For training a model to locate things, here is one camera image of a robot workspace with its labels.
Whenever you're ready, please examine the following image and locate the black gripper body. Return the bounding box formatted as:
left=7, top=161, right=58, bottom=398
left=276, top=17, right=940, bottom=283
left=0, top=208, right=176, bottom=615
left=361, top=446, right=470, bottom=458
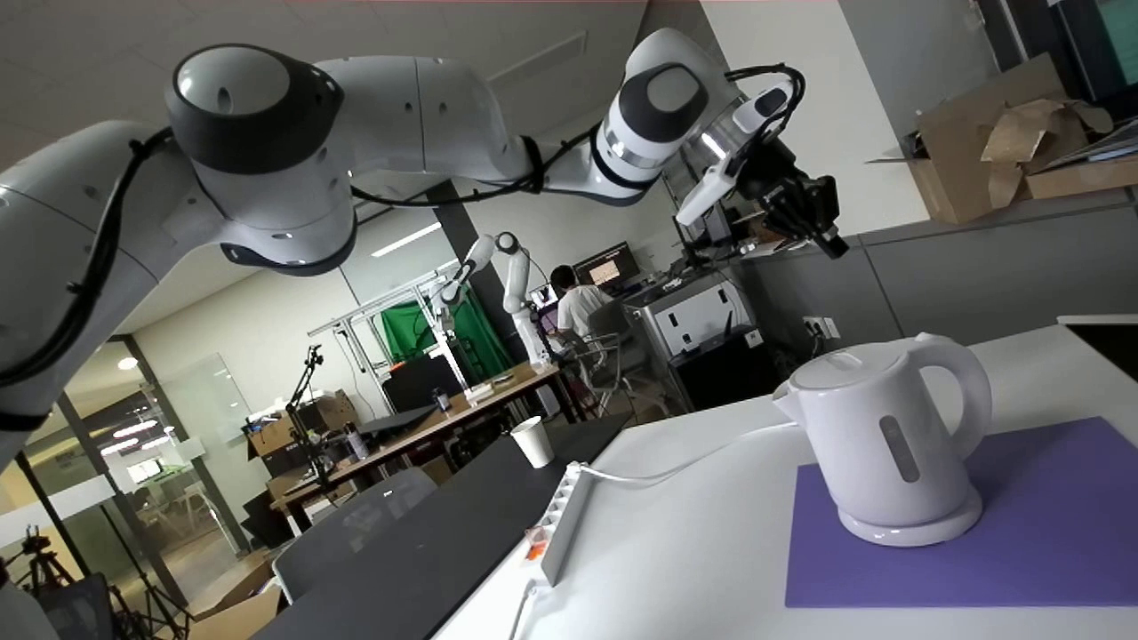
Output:
left=737, top=138, right=844, bottom=250

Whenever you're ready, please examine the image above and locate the wooden work table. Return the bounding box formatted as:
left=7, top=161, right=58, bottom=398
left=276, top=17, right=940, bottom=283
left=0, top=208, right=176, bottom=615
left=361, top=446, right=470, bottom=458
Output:
left=263, top=358, right=562, bottom=531

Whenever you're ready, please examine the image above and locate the short ceiling light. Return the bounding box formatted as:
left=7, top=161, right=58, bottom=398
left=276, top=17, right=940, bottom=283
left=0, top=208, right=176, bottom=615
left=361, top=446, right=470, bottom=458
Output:
left=373, top=222, right=443, bottom=263

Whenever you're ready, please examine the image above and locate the white electric kettle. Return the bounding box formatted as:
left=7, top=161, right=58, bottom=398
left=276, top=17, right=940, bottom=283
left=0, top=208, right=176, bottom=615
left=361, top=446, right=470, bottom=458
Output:
left=776, top=330, right=994, bottom=538

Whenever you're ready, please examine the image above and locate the white kettle base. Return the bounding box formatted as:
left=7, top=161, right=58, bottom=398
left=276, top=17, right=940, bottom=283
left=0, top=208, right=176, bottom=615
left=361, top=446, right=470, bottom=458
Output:
left=833, top=485, right=987, bottom=553

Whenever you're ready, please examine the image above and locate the crumpled cardboard piece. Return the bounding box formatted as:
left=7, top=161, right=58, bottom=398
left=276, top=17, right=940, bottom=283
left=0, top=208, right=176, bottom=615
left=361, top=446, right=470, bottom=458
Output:
left=979, top=97, right=1115, bottom=170

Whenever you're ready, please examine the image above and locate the white kettle power cable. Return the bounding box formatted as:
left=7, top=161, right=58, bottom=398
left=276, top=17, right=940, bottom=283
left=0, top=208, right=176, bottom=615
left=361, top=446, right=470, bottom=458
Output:
left=579, top=420, right=812, bottom=491

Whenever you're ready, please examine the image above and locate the white power strip cable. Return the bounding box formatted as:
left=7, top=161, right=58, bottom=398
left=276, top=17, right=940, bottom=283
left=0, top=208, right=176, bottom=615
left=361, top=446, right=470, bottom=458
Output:
left=503, top=576, right=553, bottom=640

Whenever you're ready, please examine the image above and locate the grey partition cabinet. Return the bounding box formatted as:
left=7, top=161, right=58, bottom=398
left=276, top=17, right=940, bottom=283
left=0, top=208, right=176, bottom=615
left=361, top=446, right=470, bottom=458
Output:
left=743, top=193, right=1138, bottom=365

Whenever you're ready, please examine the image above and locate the black tripod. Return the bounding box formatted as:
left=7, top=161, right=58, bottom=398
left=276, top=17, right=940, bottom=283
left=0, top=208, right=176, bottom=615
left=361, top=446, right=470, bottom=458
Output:
left=0, top=474, right=193, bottom=640

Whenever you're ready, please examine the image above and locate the white power strip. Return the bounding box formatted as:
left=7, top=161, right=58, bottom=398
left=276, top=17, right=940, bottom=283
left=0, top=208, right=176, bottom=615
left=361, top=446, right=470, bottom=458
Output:
left=521, top=458, right=596, bottom=586

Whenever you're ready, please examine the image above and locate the large cardboard box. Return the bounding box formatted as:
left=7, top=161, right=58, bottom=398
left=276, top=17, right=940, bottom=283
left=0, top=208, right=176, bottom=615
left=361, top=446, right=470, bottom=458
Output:
left=869, top=49, right=1078, bottom=229

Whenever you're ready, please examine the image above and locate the dark monitor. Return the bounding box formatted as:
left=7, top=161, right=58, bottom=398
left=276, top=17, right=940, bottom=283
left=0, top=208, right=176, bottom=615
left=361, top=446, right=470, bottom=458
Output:
left=1045, top=0, right=1138, bottom=122

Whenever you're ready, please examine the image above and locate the white paper cup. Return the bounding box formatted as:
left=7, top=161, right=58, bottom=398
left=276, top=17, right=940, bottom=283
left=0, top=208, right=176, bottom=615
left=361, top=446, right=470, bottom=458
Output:
left=508, top=414, right=557, bottom=474

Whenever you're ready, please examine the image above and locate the green screen cloth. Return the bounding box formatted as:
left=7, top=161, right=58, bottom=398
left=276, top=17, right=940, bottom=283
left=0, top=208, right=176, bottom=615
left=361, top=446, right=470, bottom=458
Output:
left=373, top=291, right=514, bottom=390

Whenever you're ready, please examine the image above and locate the flat cardboard piece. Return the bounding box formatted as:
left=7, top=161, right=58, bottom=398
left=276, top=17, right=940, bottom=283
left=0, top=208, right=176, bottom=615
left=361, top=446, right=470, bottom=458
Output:
left=1024, top=152, right=1138, bottom=208

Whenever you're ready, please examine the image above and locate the white box machine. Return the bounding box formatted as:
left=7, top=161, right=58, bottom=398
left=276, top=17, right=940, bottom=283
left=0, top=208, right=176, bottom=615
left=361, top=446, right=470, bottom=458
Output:
left=635, top=268, right=763, bottom=365

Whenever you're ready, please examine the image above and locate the purple mat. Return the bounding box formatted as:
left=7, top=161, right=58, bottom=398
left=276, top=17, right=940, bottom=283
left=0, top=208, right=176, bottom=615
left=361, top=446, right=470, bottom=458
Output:
left=783, top=415, right=1138, bottom=615

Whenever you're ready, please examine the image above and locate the seated person white shirt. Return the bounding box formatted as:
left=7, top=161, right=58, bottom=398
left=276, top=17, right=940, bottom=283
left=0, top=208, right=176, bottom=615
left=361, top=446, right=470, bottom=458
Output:
left=547, top=263, right=623, bottom=347

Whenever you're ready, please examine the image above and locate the cardboard box on floor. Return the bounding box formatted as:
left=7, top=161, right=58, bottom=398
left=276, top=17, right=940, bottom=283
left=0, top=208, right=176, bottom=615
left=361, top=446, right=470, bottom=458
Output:
left=185, top=555, right=287, bottom=640

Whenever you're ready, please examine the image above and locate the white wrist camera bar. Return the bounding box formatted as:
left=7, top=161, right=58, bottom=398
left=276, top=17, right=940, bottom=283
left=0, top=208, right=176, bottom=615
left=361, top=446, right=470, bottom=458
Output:
left=671, top=157, right=738, bottom=231

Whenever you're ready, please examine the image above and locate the office swivel chair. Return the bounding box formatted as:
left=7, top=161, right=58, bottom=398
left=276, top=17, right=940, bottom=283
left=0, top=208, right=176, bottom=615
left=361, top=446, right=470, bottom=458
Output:
left=575, top=302, right=671, bottom=420

